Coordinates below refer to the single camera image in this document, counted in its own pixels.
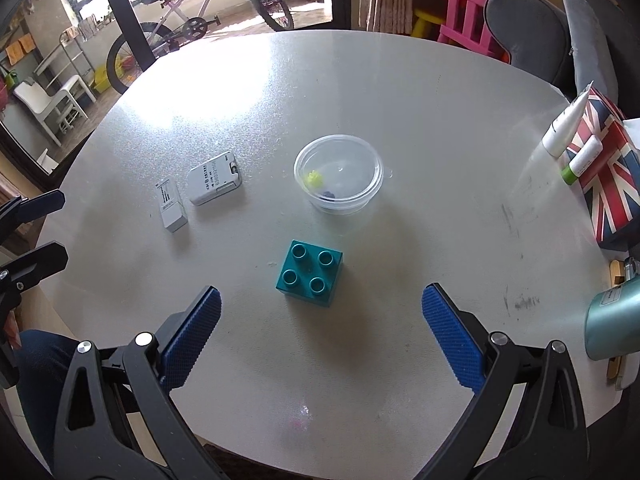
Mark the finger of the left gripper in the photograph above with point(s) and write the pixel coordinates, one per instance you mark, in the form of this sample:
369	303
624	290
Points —
28	270
19	210

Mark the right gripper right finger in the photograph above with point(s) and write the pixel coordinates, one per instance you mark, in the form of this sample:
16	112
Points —
548	438

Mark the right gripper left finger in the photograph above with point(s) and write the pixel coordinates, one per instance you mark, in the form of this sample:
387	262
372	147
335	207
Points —
116	418

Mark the small white charger block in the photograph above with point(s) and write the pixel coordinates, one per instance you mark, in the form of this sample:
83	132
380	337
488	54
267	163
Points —
171	207

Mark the white adapter box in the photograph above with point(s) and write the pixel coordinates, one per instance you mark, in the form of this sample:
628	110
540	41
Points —
215	177

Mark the teal toy brick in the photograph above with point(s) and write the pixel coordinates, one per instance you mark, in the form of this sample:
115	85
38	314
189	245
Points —
310	273

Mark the clear plastic bowl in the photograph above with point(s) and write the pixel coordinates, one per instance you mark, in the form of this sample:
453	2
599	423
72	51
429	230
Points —
339	174

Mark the person left hand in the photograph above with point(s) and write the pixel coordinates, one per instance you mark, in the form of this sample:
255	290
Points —
12	331

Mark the white plastic chair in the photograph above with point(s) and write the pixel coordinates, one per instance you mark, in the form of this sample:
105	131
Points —
41	104

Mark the teal thermos bottle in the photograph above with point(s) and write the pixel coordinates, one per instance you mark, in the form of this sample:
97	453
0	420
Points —
612	324

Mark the union jack tissue box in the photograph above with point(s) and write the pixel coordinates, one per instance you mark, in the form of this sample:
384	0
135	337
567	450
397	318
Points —
610	183

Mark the pink white bicycle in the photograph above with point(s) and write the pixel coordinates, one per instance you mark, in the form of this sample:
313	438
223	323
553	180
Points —
195	15

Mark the white green-capped tube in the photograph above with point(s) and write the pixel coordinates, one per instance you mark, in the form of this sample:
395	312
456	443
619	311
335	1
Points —
586	155

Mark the white cream tube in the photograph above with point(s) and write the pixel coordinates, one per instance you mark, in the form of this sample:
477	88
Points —
562	130

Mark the grey sofa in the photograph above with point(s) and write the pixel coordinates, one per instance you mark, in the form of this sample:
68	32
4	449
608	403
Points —
536	37

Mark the pink kids chair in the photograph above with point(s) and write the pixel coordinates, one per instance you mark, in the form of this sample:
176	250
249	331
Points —
465	27

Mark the yellow kids stool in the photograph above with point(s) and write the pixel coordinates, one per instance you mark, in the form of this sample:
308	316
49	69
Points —
423	23

